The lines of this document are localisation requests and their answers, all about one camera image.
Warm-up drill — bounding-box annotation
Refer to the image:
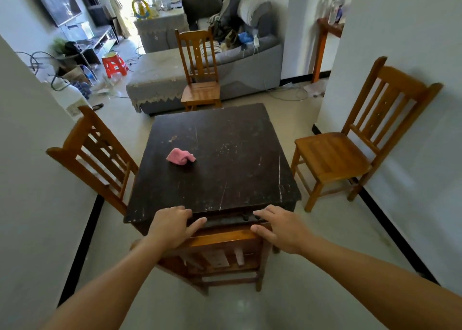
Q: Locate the person's left hand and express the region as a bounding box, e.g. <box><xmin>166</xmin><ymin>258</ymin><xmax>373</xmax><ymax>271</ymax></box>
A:
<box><xmin>146</xmin><ymin>206</ymin><xmax>208</xmax><ymax>251</ymax></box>

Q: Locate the dark wooden square table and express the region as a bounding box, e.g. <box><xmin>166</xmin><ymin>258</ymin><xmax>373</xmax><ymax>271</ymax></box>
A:
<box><xmin>123</xmin><ymin>103</ymin><xmax>302</xmax><ymax>233</ymax></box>

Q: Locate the wooden chair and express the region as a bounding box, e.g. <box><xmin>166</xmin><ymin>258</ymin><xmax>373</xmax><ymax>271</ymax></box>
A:
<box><xmin>175</xmin><ymin>28</ymin><xmax>223</xmax><ymax>112</ymax></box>
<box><xmin>290</xmin><ymin>56</ymin><xmax>444</xmax><ymax>213</ymax></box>
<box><xmin>46</xmin><ymin>105</ymin><xmax>140</xmax><ymax>216</ymax></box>
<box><xmin>130</xmin><ymin>222</ymin><xmax>281</xmax><ymax>297</ymax></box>

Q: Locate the beige curtain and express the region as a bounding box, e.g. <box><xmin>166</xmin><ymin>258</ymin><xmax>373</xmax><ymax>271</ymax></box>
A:
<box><xmin>101</xmin><ymin>0</ymin><xmax>132</xmax><ymax>39</ymax></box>

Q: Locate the black shelf unit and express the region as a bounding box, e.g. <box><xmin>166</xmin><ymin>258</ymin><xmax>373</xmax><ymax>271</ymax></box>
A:
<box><xmin>79</xmin><ymin>0</ymin><xmax>113</xmax><ymax>27</ymax></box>

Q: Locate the grey ottoman with lace cover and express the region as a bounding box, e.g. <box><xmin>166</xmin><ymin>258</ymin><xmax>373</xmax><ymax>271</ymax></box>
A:
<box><xmin>134</xmin><ymin>8</ymin><xmax>190</xmax><ymax>54</ymax></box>

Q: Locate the pink cloth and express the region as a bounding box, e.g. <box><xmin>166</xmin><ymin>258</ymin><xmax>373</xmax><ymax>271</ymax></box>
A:
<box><xmin>166</xmin><ymin>148</ymin><xmax>197</xmax><ymax>166</ymax></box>

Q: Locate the dark grey sofa cushion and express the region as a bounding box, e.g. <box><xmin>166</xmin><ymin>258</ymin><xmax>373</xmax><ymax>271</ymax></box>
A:
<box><xmin>181</xmin><ymin>0</ymin><xmax>223</xmax><ymax>30</ymax></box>

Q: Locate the person's right forearm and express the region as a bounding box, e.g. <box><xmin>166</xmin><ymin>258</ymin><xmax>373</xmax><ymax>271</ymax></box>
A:
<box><xmin>300</xmin><ymin>232</ymin><xmax>462</xmax><ymax>330</ymax></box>

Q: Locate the yellow ring toy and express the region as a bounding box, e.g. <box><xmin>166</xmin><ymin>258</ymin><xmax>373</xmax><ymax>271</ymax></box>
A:
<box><xmin>131</xmin><ymin>0</ymin><xmax>152</xmax><ymax>20</ymax></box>

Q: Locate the person's right hand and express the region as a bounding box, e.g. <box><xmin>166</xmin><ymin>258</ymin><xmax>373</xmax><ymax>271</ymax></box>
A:
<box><xmin>250</xmin><ymin>205</ymin><xmax>315</xmax><ymax>255</ymax></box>

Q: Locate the white cable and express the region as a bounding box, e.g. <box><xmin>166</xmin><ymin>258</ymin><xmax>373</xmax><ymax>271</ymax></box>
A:
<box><xmin>265</xmin><ymin>82</ymin><xmax>309</xmax><ymax>102</ymax></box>

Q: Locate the grey sofa with lace cover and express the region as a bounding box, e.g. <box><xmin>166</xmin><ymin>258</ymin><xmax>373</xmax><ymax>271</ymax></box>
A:
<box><xmin>126</xmin><ymin>0</ymin><xmax>284</xmax><ymax>116</ymax></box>

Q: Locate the reddish wooden side table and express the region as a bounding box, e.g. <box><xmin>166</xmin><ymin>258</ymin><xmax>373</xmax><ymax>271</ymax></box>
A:
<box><xmin>311</xmin><ymin>18</ymin><xmax>344</xmax><ymax>84</ymax></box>

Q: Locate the light grey sofa cushion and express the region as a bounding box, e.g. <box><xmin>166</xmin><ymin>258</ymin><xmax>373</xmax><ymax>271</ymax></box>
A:
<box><xmin>237</xmin><ymin>0</ymin><xmax>273</xmax><ymax>28</ymax></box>

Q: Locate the black cable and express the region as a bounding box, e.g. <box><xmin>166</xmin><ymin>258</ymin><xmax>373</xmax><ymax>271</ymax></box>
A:
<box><xmin>16</xmin><ymin>51</ymin><xmax>73</xmax><ymax>92</ymax></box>

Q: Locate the glass television stand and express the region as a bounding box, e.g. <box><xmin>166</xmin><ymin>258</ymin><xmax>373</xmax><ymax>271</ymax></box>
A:
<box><xmin>54</xmin><ymin>22</ymin><xmax>120</xmax><ymax>74</ymax></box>

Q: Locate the white cabinet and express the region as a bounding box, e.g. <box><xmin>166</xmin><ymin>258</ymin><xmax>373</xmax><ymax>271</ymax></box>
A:
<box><xmin>44</xmin><ymin>81</ymin><xmax>91</xmax><ymax>121</ymax></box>

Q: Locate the red plastic stool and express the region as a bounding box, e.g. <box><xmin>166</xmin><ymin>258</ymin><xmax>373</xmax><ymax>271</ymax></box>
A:
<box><xmin>101</xmin><ymin>52</ymin><xmax>129</xmax><ymax>79</ymax></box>

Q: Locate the person's left forearm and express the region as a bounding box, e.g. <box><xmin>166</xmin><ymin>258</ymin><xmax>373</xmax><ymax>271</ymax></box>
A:
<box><xmin>41</xmin><ymin>237</ymin><xmax>171</xmax><ymax>330</ymax></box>

